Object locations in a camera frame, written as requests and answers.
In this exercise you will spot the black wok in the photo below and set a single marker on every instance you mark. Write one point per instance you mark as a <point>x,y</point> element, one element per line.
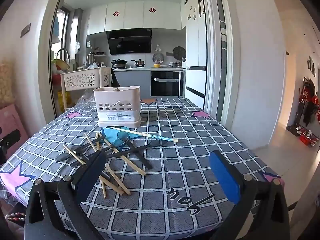
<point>119,63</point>

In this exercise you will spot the beige perforated basket cart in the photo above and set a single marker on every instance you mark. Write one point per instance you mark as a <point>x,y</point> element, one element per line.
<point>82,80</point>

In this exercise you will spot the round steel steamer rack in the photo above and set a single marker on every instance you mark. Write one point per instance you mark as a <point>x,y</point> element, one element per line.
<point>158,58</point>

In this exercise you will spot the white rice cooker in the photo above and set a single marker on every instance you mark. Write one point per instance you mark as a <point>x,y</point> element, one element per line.
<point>184,64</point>

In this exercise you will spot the grey checked star tablecloth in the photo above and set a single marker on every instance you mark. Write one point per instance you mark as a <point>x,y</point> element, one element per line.
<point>190,170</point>

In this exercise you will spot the shoes on dark mat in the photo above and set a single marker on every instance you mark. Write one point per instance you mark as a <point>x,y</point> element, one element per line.
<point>303,135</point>

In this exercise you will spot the counter shelf rack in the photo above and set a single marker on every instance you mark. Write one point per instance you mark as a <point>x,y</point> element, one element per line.
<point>98,57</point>

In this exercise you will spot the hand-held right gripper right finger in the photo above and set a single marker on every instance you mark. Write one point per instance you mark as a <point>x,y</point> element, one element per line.
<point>223,175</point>

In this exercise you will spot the round dark baking pan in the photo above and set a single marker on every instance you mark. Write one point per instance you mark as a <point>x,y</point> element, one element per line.
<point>179,53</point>

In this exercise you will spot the pink box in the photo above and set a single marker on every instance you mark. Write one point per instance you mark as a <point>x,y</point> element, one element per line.
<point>12,122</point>

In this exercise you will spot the hanging red and black bags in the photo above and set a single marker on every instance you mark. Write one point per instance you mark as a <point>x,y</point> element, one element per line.
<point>308,100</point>

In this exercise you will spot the grey wall switch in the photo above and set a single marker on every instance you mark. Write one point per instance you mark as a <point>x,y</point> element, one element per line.
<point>26,30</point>

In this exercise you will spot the black built-in oven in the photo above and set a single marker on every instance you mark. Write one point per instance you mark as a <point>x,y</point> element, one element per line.
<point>165,83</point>

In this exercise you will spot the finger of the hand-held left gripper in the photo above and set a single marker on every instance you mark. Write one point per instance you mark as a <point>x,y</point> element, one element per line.
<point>10,136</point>

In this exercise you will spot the yellow bag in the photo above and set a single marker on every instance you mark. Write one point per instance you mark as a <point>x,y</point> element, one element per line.
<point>61,100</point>

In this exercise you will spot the red paper-cut sticker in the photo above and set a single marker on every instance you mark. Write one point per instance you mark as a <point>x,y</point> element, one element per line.
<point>152,10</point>
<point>116,14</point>

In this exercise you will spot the hanging white plastic bag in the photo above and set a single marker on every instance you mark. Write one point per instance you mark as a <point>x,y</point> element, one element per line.
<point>77,45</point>

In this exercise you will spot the beige perforated utensil holder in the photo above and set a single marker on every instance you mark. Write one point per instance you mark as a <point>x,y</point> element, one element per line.
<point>117,105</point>

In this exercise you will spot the black range hood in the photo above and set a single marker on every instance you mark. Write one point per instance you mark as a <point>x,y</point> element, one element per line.
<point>130,41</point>

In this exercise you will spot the clear plastic bag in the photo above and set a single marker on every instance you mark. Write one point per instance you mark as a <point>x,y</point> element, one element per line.
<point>87,96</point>

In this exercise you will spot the white upper kitchen cabinets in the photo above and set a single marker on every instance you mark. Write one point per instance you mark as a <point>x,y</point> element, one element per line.
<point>135,17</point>

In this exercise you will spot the white refrigerator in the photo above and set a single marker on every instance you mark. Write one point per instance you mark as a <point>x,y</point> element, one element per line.
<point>196,55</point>

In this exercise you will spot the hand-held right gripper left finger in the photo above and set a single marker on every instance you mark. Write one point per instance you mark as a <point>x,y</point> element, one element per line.
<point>91,172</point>

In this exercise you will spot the cream bumpy sheet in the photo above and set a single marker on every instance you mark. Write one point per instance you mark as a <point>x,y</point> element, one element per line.
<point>5,82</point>

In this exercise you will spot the curved kitchen faucet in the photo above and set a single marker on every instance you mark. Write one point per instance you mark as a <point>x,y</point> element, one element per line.
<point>62,51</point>

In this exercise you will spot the steel cooking pot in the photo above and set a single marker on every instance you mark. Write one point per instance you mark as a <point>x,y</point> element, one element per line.
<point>139,63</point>

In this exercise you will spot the printed wooden chopstick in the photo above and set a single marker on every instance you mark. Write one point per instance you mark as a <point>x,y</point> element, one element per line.
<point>132,165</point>
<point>145,135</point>

